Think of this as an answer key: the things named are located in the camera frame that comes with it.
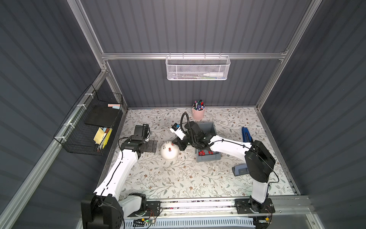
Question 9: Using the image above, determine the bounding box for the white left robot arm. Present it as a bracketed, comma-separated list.
[81, 124, 156, 229]

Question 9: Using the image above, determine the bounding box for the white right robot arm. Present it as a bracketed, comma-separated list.
[170, 112, 275, 213]

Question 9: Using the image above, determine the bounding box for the white dome with screws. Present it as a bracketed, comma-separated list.
[160, 141, 180, 161]

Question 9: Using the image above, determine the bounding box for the grey plastic bin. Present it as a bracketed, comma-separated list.
[195, 122, 221, 163]

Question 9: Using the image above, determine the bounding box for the pink pen cup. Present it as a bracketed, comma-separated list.
[192, 100, 205, 120]

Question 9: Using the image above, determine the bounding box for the grey tape dispenser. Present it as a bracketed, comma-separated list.
[232, 164, 249, 177]

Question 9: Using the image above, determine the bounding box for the blue stapler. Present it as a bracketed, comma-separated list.
[242, 127, 253, 143]

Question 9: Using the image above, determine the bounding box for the white marker in basket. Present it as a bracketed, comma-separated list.
[203, 72, 224, 78]

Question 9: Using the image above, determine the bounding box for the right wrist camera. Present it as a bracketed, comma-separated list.
[170, 123, 186, 140]

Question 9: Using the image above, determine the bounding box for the black wire wall basket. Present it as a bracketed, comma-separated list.
[54, 85, 124, 156]

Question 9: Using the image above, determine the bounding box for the white wire wall basket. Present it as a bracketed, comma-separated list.
[165, 54, 231, 81]

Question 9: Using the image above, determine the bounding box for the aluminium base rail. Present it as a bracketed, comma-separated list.
[158, 195, 315, 218]

